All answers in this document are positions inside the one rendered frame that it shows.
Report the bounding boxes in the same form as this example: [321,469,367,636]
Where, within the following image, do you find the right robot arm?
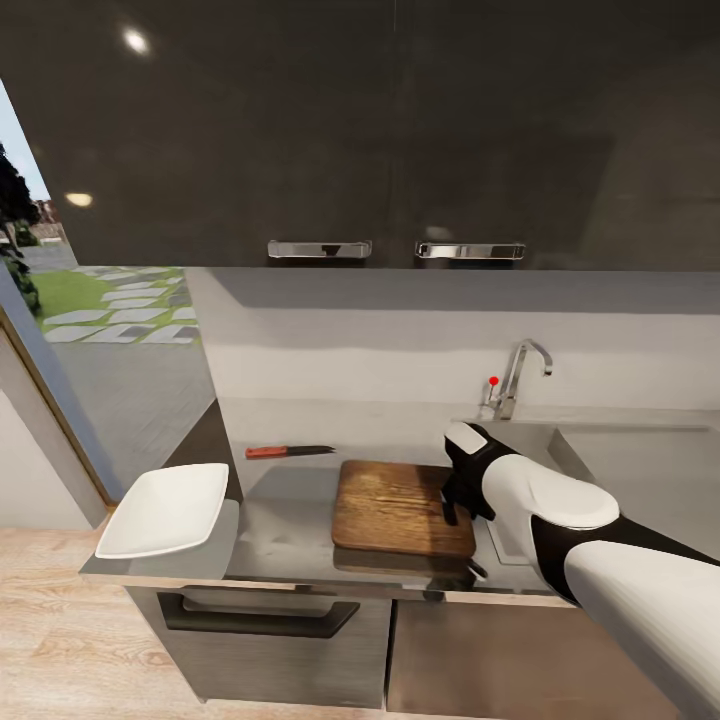
[441,422,720,720]

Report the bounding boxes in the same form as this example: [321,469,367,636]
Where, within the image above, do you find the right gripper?
[441,473,497,521]

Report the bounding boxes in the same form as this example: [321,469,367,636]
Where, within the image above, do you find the cutting board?
[332,460,477,559]

